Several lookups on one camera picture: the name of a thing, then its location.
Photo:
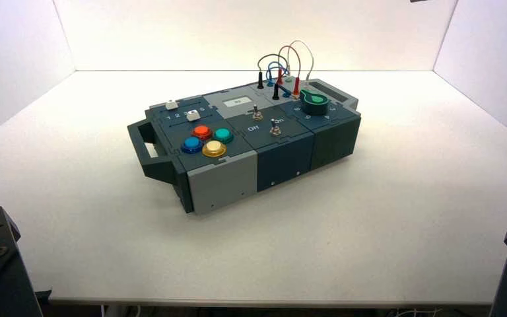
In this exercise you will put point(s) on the blue push button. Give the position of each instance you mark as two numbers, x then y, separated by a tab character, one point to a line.
192	145

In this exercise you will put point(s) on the small white display screen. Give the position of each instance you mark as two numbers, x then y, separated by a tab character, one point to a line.
239	101

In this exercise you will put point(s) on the grey and blue control box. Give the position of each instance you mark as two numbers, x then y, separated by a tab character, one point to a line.
231	175

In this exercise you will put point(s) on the metal toggle switch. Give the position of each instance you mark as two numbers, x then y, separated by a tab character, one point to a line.
257	114
274	128

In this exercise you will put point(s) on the yellow push button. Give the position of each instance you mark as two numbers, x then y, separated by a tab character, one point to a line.
213	149

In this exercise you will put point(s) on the green rotary knob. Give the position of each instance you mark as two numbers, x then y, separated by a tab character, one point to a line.
315	104

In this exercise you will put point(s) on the orange push button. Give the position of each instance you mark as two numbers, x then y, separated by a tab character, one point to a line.
202	131

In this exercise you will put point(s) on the white slider knob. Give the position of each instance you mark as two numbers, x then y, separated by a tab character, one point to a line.
193	115
171	105

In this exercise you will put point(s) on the teal push button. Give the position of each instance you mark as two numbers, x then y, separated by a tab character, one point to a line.
223	134

